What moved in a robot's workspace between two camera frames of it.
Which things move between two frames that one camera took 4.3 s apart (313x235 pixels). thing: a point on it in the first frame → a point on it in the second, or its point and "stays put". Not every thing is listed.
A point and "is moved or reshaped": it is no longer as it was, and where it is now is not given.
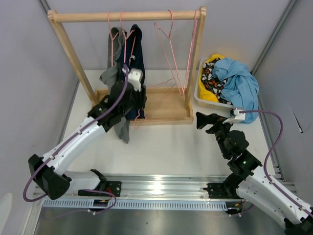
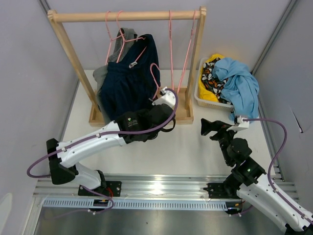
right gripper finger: (202, 119) → (207, 127)
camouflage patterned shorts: (213, 83) stays put
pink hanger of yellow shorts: (177, 77) → (194, 18)
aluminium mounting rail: (161, 186) stays put
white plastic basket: (206, 103) stays put
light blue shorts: (241, 90) stays put
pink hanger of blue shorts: (135, 125) is moved or reshaped
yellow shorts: (206, 93) stays put
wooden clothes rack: (163, 105) stays put
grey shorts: (116, 37) → (124, 36)
